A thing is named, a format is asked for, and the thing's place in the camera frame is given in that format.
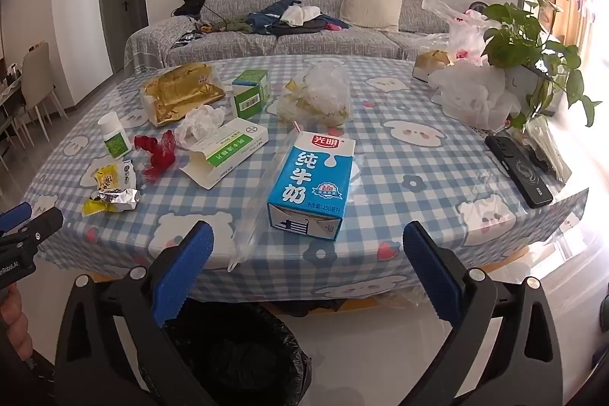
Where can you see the black bag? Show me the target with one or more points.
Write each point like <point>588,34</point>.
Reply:
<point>190,5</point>

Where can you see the green white medicine box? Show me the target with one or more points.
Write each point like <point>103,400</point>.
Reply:
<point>228,149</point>

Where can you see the black remote control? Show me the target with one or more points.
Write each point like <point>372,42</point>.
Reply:
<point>518,168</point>

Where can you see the white dining chair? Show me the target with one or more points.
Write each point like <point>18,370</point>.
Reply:
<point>35,73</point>

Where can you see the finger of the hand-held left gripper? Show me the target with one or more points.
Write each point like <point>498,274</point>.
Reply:
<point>43,225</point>
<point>14,216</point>

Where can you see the white plastic bags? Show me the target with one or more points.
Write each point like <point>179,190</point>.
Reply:
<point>464,30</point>

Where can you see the blue checked tablecloth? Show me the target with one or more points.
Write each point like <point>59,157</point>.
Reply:
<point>418,158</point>

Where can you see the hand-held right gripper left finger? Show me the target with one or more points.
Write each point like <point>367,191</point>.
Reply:
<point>185,273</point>

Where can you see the beige tissue box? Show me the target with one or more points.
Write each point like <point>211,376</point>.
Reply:
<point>430,64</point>

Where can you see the clear plastic bag with scraps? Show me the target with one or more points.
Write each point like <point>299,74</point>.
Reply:
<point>314,97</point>

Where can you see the white drinking straw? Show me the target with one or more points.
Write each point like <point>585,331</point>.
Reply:
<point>297,128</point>

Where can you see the gold foil snack bag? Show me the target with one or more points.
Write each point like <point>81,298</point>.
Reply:
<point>183,94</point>

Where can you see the small white wrapper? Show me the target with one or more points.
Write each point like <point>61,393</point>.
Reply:
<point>127,173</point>

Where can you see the blue milk carton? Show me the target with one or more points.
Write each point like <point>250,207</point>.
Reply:
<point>309,187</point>

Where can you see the person's left hand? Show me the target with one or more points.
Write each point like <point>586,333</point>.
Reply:
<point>12,315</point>

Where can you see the black garment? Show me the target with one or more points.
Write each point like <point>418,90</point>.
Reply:
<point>319,25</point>

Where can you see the blue jacket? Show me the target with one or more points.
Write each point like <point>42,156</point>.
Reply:
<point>266,17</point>

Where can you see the long clear plastic sleeve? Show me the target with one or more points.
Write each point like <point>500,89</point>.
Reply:
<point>250,225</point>

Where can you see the black trash bin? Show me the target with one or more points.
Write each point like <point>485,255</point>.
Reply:
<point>247,353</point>

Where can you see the upright green white box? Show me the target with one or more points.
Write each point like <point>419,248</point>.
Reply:
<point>250,94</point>

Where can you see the white plastic bag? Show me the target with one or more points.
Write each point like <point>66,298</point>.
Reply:
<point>476,97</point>

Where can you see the pink garment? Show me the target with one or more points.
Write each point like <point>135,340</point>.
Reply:
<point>337,25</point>

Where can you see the dining table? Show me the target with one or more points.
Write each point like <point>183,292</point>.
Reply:
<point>7,91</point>

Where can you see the white pill bottle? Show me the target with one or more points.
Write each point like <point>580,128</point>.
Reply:
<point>114,137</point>

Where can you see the crumpled white tissue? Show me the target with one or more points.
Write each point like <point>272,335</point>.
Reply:
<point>200,124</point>

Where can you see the yellow snack wrapper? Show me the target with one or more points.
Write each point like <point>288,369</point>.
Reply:
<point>105,177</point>

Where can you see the silver foil wrapper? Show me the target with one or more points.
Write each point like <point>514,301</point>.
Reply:
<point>116,200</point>

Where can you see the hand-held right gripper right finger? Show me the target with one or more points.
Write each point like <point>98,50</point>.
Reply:
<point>433,273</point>

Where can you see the green garment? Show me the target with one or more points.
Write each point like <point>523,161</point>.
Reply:
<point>233,26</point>

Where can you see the beige pillow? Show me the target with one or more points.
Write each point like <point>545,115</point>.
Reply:
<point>372,5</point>

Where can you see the red plastic wrapper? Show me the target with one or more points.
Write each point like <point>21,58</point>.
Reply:
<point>159,151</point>

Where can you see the clear plastic packet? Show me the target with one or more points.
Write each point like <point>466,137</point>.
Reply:
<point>547,149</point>

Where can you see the white cloth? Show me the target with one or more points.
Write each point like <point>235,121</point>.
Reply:
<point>302,15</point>

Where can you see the potted green plant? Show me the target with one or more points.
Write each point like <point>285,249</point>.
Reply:
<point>518,35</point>

